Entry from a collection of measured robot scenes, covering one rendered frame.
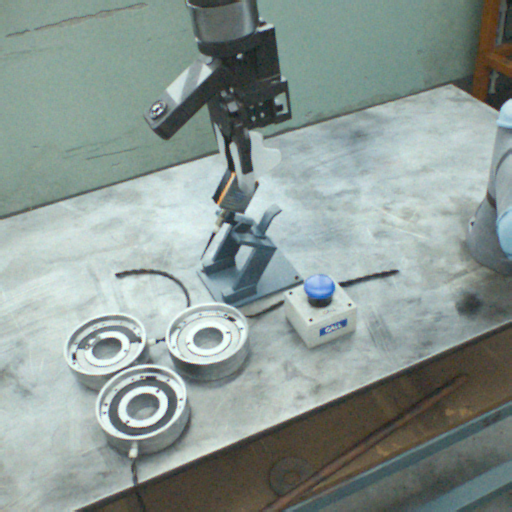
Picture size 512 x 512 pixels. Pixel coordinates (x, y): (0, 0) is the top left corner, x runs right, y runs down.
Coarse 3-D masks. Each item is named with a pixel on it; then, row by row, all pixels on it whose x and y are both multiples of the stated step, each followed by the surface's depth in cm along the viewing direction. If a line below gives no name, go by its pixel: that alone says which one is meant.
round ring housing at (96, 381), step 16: (96, 320) 85; (112, 320) 86; (128, 320) 85; (80, 336) 84; (112, 336) 83; (144, 336) 81; (64, 352) 80; (96, 352) 83; (144, 352) 80; (80, 368) 80; (96, 384) 78
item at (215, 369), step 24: (192, 312) 85; (216, 312) 85; (240, 312) 83; (168, 336) 81; (192, 336) 82; (216, 336) 84; (240, 336) 82; (192, 360) 78; (216, 360) 77; (240, 360) 80
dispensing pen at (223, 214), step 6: (228, 168) 83; (228, 174) 83; (222, 180) 84; (228, 180) 83; (222, 186) 83; (216, 192) 84; (222, 192) 83; (216, 198) 84; (216, 204) 84; (222, 210) 85; (222, 216) 85; (216, 222) 86; (222, 222) 86; (216, 228) 86; (216, 234) 87; (210, 240) 87; (204, 252) 88
